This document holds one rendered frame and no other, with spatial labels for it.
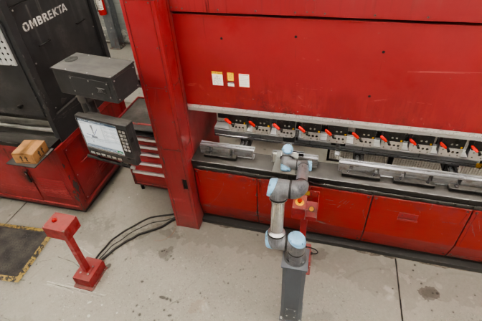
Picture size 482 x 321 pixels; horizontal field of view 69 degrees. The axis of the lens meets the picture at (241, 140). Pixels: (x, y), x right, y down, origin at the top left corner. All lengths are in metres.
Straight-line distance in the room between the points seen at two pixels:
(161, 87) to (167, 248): 1.69
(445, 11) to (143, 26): 1.84
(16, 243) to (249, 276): 2.40
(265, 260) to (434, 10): 2.43
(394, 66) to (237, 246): 2.17
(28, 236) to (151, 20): 2.76
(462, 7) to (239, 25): 1.32
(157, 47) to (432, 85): 1.85
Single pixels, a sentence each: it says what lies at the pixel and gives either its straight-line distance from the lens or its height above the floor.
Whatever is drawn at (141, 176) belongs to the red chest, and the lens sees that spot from 4.08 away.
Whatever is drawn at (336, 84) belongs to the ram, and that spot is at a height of 1.69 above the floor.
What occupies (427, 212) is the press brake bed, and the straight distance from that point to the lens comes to 3.23.
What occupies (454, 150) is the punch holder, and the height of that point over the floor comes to 1.24.
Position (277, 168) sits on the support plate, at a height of 1.00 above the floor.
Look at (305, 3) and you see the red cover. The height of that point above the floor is 2.24.
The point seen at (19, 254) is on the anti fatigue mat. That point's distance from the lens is 4.24.
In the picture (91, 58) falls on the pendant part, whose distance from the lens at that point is 2.65.
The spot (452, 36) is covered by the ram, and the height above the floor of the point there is 2.07.
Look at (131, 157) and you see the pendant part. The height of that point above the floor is 1.31.
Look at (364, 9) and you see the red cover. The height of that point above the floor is 2.22.
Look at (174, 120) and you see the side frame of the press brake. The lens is 2.82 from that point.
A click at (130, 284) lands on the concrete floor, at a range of 3.56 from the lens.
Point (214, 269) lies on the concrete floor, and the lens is 3.46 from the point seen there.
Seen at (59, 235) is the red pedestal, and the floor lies 0.74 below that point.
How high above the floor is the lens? 2.92
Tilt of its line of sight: 38 degrees down
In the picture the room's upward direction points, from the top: 4 degrees counter-clockwise
